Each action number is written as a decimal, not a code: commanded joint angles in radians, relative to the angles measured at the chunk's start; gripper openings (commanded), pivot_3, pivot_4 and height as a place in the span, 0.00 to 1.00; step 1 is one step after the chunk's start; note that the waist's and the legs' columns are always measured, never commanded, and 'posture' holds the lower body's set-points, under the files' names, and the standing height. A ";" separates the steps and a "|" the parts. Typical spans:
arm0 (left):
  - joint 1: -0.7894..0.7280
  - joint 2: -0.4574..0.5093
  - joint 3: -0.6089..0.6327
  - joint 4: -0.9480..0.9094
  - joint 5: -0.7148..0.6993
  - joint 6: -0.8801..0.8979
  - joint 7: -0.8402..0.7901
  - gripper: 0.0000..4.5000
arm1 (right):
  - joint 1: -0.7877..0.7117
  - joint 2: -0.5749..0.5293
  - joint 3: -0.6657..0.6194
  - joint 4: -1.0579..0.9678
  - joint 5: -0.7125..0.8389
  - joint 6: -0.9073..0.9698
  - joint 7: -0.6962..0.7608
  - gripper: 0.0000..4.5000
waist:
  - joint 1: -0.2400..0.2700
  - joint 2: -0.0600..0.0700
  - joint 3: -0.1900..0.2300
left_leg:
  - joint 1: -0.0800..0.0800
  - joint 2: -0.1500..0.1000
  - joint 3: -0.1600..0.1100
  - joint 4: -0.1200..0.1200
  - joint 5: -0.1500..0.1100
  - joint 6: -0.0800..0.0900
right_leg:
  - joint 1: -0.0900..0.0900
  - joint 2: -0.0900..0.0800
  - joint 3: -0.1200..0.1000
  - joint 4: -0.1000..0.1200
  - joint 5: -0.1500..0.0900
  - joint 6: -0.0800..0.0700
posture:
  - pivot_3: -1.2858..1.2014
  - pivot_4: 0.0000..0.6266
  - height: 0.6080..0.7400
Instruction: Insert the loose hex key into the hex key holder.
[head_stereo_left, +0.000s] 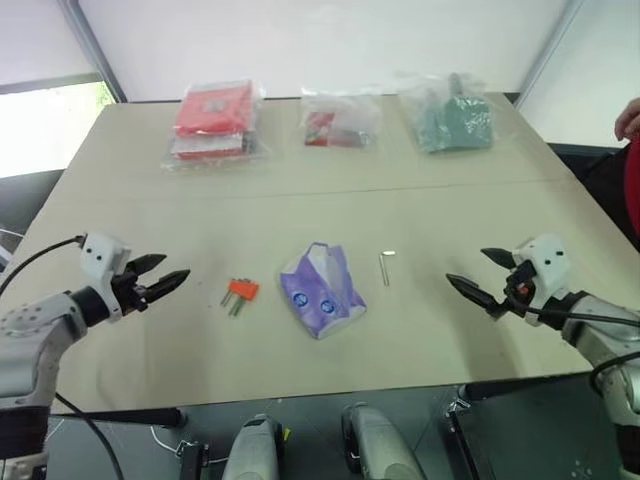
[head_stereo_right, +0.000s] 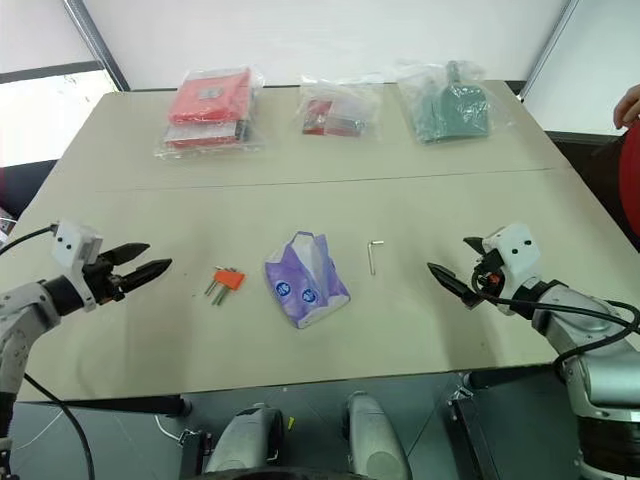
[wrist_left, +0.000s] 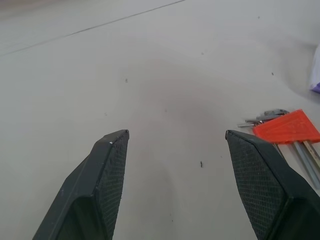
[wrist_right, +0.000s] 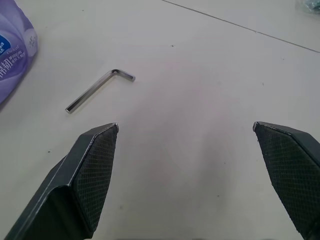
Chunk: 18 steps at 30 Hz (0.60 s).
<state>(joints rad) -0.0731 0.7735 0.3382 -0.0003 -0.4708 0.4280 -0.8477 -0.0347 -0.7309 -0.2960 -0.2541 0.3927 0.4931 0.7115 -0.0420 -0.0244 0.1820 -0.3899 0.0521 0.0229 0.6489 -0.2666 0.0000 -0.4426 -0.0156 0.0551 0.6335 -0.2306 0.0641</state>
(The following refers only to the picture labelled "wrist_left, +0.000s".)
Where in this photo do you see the orange plastic triangular plate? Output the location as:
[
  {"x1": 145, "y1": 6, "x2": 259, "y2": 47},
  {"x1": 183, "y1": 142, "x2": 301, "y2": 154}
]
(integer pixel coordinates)
[{"x1": 252, "y1": 108, "x2": 320, "y2": 145}]

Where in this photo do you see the white and purple object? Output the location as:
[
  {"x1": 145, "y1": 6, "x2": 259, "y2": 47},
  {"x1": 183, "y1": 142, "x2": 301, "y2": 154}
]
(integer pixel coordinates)
[{"x1": 308, "y1": 44, "x2": 320, "y2": 95}]

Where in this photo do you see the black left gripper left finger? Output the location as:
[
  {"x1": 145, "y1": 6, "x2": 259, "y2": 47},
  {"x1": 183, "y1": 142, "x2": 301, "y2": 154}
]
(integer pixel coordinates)
[{"x1": 31, "y1": 129, "x2": 130, "y2": 240}]

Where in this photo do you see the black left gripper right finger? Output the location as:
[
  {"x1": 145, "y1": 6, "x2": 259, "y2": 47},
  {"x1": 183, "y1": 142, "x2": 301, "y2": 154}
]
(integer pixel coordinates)
[{"x1": 224, "y1": 129, "x2": 320, "y2": 240}]

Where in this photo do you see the grey metal bar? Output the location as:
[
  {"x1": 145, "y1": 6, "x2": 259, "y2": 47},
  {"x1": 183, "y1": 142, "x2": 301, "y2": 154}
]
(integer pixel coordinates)
[{"x1": 291, "y1": 140, "x2": 320, "y2": 190}]

